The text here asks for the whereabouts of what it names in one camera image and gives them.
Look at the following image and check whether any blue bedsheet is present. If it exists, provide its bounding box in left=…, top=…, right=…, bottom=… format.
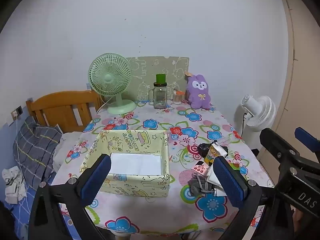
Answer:
left=0, top=177, right=85, bottom=240

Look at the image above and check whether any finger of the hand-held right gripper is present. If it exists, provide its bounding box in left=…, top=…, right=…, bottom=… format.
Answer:
left=259, top=127, right=304, bottom=172
left=294, top=127, right=320, bottom=161

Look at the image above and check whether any white standing fan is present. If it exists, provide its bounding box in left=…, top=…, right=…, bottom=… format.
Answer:
left=234, top=95, right=277, bottom=150

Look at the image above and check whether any green patterned board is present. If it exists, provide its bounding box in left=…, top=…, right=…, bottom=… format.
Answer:
left=125, top=56, right=190, bottom=102

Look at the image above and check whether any black cloth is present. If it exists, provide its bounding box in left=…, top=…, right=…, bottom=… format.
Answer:
left=197, top=143, right=213, bottom=159

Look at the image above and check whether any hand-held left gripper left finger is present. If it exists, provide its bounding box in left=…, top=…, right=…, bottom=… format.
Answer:
left=27, top=154, right=112, bottom=240

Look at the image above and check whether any grey plaid pillow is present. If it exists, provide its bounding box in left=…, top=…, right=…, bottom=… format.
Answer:
left=13, top=116, right=62, bottom=190

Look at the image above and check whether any small jar with orange lid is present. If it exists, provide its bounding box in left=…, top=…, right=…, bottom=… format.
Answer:
left=172, top=89, right=185, bottom=105

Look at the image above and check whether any yellow printed tissue packet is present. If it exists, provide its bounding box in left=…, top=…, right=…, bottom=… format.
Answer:
left=204, top=142, right=229, bottom=167

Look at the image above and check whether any white crumpled cloth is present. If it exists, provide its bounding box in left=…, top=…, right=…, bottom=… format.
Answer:
left=2, top=166, right=27, bottom=204

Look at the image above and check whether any wooden bed headboard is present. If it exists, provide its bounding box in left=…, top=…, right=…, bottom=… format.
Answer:
left=26, top=90, right=104, bottom=133

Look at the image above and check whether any purple plush bunny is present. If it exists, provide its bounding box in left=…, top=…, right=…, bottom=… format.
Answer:
left=185, top=73, right=212, bottom=110

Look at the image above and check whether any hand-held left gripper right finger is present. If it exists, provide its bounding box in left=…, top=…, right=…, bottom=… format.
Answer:
left=212, top=156, right=295, bottom=240

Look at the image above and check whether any white padded packet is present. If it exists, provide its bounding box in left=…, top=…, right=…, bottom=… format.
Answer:
left=109, top=152, right=164, bottom=175

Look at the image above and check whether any clear plastic wrapper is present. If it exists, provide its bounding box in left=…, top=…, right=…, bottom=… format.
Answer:
left=217, top=135, right=240, bottom=147

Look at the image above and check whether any beige door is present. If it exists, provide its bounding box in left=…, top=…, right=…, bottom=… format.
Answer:
left=277, top=0, right=320, bottom=160

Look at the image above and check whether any white charging cable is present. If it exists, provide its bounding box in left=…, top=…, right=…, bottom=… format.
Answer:
left=14, top=116, right=27, bottom=188

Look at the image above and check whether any floral tablecloth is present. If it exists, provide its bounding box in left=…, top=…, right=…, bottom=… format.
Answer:
left=49, top=100, right=275, bottom=238

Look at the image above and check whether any pink tissue packet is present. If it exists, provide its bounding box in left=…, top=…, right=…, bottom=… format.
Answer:
left=191, top=161, right=212, bottom=177

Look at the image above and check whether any glass jar with green lid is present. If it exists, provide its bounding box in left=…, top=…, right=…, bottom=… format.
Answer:
left=148, top=74, right=173, bottom=109

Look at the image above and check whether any grey sock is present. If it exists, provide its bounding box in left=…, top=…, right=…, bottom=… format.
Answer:
left=189, top=174, right=216, bottom=197

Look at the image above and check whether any green desk fan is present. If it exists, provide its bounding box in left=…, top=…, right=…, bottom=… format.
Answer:
left=88, top=53, right=137, bottom=115

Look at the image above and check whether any yellow printed fabric storage box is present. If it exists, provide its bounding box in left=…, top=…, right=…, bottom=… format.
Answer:
left=80, top=129, right=170, bottom=198

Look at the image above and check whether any black fan cable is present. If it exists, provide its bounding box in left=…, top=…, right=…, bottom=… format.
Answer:
left=241, top=112, right=248, bottom=136

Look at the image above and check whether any white blanket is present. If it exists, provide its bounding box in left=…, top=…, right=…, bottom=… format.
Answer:
left=53, top=132, right=83, bottom=171

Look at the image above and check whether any white fan cable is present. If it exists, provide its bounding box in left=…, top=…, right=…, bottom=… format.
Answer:
left=96, top=96, right=113, bottom=113

